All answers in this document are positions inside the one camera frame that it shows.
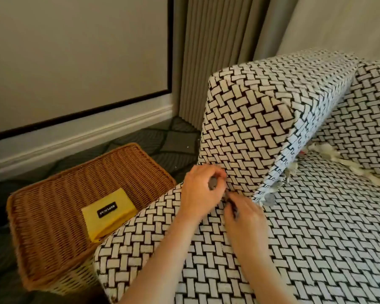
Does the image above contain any person's right forearm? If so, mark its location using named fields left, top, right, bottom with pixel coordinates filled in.
left=237, top=250, right=300, bottom=304

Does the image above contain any person's left forearm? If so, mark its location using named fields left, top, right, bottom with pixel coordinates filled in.
left=115, top=214, right=209, bottom=304

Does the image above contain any yellow cloth with black label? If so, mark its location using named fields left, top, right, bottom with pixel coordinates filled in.
left=81, top=187, right=138, bottom=244

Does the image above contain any black wall panel frame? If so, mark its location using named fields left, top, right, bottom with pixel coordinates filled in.
left=0, top=0, right=175, bottom=144

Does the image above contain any brown wicker basket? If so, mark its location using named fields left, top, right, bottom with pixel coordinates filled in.
left=6, top=142, right=177, bottom=297

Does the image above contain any beige pleated curtain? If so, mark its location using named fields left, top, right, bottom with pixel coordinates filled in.
left=179, top=0, right=273, bottom=131

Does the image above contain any person's left hand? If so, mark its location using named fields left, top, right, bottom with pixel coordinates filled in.
left=177, top=164, right=228, bottom=223

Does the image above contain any person's right hand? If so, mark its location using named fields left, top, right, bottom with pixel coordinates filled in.
left=223, top=191, right=275, bottom=261

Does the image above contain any black white woven sofa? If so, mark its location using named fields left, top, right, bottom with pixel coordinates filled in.
left=93, top=49, right=380, bottom=304

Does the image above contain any white baseboard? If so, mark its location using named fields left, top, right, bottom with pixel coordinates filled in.
left=0, top=93, right=175, bottom=185

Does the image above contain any grey smooth curtain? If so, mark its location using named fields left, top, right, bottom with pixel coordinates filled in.
left=253, top=0, right=380, bottom=65

